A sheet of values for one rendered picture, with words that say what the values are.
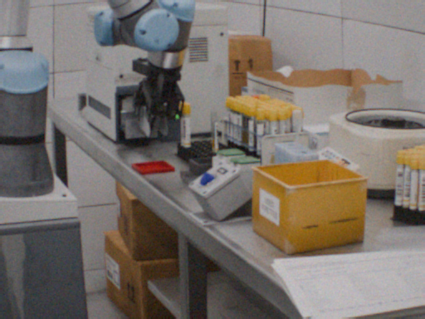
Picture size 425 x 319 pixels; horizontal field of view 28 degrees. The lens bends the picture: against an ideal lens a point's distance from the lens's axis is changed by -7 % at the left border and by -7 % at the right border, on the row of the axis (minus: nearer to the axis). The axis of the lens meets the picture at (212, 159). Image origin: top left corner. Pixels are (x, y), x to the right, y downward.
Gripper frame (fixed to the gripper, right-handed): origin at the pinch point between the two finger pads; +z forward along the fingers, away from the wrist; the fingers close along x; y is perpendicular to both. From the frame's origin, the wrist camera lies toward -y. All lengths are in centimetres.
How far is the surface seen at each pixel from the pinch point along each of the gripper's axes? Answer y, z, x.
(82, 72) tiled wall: -121, 76, 20
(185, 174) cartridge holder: 24.7, -10.4, -1.6
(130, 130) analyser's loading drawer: -5.0, 3.8, -2.1
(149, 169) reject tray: 15.3, -3.7, -4.8
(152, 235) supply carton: -57, 97, 31
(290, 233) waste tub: 62, -34, -2
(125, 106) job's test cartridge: -12.3, 3.3, -1.4
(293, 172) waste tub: 49, -33, 4
